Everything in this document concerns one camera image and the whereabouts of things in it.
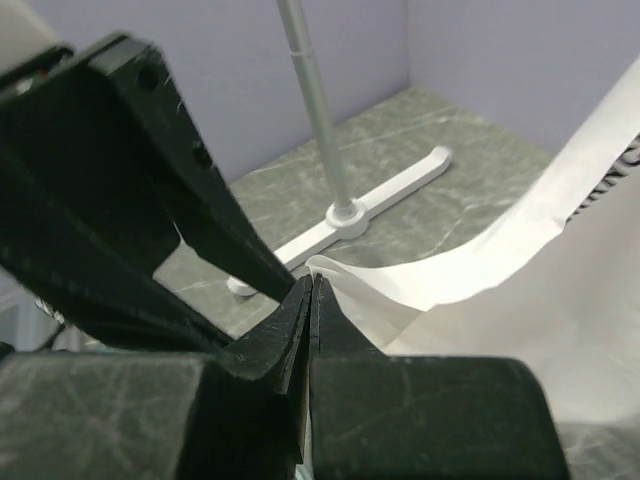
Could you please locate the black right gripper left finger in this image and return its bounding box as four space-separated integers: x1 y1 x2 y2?
1 276 312 479

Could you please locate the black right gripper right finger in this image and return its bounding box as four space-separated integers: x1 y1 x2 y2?
309 275 570 479

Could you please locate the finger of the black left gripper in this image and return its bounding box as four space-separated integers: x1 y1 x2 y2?
1 33 295 353

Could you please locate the white underwear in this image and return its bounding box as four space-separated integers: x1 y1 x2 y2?
308 65 639 425

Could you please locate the silver white clothes rack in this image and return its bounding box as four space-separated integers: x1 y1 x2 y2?
225 0 455 297

